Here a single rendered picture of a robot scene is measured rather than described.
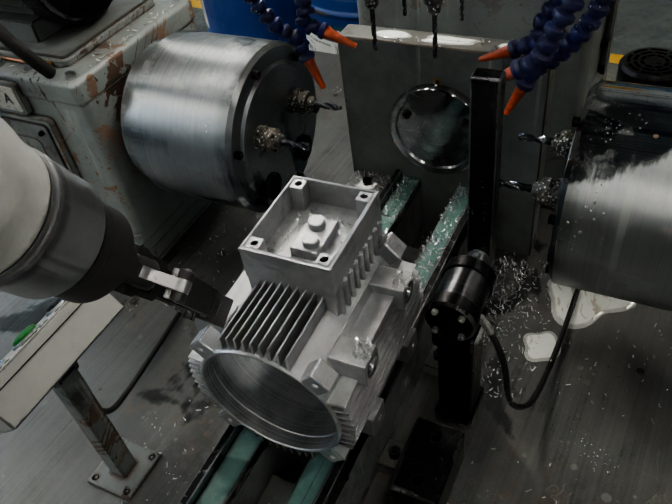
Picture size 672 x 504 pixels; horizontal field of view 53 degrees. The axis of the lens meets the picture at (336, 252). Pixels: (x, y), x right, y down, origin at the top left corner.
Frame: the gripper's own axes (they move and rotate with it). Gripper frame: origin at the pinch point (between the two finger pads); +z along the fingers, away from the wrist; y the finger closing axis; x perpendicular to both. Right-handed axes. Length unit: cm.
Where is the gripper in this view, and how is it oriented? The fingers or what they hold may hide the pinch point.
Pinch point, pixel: (205, 304)
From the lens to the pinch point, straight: 65.8
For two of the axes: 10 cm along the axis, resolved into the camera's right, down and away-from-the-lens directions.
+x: -3.2, 9.3, -1.9
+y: -8.9, -2.2, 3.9
